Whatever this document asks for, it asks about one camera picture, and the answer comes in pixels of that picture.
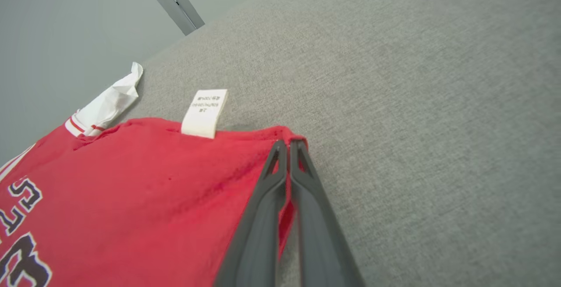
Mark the red number 23 basketball jersey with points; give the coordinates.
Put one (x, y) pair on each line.
(131, 199)

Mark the grey vertical wall post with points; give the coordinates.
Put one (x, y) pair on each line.
(173, 0)

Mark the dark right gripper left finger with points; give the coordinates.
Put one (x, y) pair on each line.
(258, 234)

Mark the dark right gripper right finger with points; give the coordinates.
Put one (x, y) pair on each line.
(320, 243)

